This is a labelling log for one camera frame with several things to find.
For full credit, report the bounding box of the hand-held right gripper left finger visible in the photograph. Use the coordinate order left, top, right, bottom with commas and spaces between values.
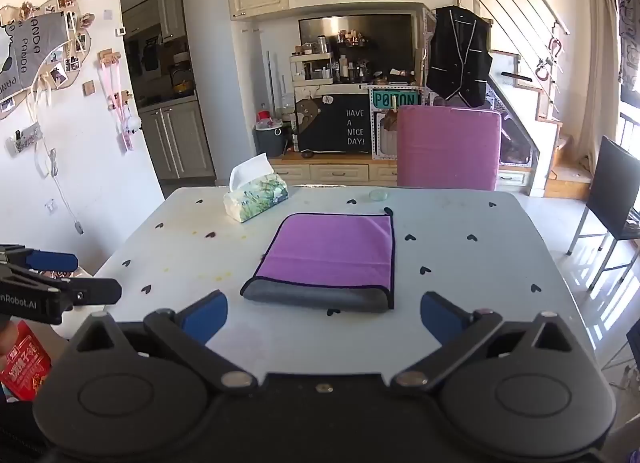
70, 289, 258, 390

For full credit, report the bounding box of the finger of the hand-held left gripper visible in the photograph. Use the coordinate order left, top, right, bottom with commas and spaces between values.
50, 278, 123, 312
0, 244, 80, 280

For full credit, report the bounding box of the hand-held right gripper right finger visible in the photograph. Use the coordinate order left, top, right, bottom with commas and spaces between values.
392, 291, 583, 389

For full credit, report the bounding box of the purple and grey towel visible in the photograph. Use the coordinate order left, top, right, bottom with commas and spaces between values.
240, 212, 396, 314

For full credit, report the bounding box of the red printed packet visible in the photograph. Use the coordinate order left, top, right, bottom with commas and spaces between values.
0, 320, 53, 401

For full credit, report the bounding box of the white power strip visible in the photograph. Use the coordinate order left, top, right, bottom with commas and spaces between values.
6, 123, 42, 158

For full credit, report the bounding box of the floral tissue box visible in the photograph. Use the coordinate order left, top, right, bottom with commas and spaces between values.
222, 153, 290, 224

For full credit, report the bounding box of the pink covered chair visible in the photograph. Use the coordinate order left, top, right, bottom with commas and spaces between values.
396, 105, 502, 192

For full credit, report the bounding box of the cream kitchen base cabinet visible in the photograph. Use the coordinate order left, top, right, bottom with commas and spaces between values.
137, 98, 216, 186

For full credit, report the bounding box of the low cream drawer cabinet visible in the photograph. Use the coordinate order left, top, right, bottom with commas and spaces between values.
267, 153, 533, 190

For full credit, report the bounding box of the grey trash bin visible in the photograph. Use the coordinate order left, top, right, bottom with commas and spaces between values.
254, 123, 293, 158

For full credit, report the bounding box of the wooden staircase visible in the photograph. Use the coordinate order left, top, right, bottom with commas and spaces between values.
487, 48, 596, 200

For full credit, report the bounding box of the black metal chair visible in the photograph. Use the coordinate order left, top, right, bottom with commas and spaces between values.
567, 135, 640, 294

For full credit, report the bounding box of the green plate sign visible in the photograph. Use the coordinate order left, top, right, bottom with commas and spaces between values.
371, 88, 423, 110

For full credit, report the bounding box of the black letter board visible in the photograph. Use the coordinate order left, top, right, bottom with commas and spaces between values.
295, 93, 373, 154

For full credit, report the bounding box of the black vest with white trim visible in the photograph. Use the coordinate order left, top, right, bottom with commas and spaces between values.
425, 5, 494, 108

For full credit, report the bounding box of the white shelf organizer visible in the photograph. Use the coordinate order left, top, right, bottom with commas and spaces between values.
289, 52, 335, 86

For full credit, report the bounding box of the metal backsplash panel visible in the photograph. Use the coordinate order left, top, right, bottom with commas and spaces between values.
298, 14, 416, 51

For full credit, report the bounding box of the patterned curtain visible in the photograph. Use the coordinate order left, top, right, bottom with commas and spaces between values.
612, 0, 640, 108

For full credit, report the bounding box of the white cable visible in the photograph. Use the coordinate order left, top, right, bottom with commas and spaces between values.
32, 135, 86, 236

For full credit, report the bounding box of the pink hanging wall ornament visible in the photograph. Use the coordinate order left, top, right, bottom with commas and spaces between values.
97, 48, 140, 151

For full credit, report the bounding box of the wall photo collage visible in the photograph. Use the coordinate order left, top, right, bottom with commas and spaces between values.
0, 0, 96, 121

